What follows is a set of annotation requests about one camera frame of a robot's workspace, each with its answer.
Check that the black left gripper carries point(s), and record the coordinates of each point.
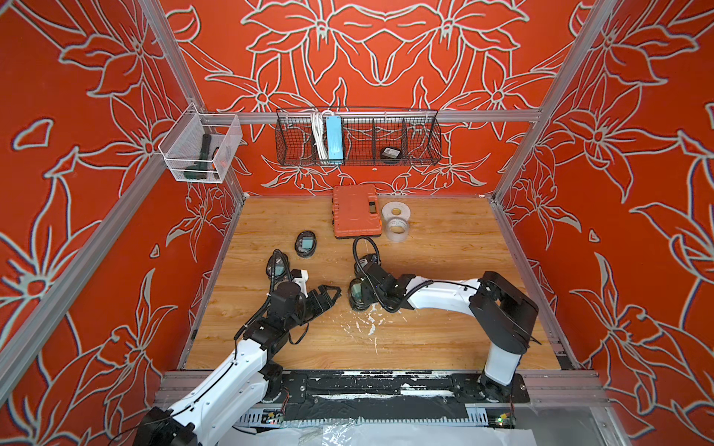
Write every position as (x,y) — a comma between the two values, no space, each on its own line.
(324,300)

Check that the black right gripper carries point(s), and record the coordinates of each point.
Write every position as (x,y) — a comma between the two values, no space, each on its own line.
(365,292)

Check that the black round zip pouch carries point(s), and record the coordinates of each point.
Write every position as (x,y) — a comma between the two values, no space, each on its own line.
(276,266)

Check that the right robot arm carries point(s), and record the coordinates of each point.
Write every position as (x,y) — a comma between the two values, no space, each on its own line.
(506,315)

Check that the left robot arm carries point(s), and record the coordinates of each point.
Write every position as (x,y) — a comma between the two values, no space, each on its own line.
(245,377)

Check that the clear packing tape roll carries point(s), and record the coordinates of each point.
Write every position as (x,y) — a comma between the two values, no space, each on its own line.
(397,230)

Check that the white tape roll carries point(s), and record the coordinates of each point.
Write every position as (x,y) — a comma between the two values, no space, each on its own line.
(396,210)

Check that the orange plastic tool case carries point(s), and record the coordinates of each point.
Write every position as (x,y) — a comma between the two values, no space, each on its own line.
(355,212)

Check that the green screwdriver in box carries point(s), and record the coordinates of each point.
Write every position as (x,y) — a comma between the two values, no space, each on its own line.
(199,169)

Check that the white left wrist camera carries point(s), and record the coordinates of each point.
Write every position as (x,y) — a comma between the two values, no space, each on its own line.
(301,277)

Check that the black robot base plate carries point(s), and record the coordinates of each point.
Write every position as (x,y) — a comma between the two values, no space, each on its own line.
(311,398)

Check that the black wire wall basket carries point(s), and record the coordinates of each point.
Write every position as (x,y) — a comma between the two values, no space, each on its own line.
(302,142)

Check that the clear acrylic wall box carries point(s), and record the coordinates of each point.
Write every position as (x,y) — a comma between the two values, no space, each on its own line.
(200,147)

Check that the aluminium horizontal back rail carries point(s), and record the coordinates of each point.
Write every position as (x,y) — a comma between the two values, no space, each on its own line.
(448,117)

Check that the aluminium frame post right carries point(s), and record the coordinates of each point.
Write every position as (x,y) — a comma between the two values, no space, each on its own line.
(576,56)

